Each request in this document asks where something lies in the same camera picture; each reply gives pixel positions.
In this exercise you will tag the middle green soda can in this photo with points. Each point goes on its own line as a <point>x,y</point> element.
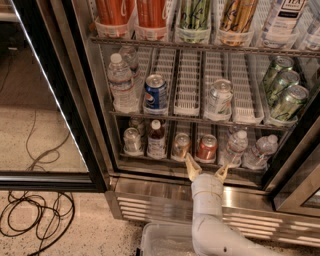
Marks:
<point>282,80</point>

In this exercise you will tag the red coke can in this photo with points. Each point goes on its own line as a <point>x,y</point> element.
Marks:
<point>207,147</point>

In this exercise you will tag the front water bottle middle shelf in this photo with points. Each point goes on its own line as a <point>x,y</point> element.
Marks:
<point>121,85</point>

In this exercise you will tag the gold brown can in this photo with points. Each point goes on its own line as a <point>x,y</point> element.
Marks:
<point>181,146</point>

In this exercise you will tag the green can top shelf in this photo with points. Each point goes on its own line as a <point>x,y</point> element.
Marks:
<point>193,22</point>

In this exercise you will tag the front green soda can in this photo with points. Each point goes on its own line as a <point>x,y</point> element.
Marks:
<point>291,100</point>

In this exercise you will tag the clear plastic bin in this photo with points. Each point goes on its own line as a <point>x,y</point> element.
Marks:
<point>166,240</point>

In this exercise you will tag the rear water bottle middle shelf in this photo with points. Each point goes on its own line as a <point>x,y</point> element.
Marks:
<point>129,55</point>

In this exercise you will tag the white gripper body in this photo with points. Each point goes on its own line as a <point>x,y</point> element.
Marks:
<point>207,184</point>

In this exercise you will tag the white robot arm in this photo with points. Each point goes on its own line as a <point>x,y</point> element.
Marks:
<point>255,250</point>

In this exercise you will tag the white silver soda can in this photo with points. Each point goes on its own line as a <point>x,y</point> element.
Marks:
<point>220,97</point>

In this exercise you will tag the white tea can top shelf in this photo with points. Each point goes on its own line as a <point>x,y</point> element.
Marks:
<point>281,21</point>

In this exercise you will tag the tilted water bottle bottom right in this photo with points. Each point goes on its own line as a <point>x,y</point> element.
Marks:
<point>256,156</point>

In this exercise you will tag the blue pepsi can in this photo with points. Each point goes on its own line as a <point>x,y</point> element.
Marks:
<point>155,92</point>

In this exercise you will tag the glass fridge door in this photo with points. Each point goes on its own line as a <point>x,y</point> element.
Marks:
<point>47,141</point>

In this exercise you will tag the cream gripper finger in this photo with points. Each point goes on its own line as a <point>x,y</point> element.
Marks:
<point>193,169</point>
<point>221,173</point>

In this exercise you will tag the upright water bottle bottom shelf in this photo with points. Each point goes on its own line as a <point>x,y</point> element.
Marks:
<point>236,145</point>

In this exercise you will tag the brown tea bottle white cap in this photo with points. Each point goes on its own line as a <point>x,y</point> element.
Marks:
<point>156,140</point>

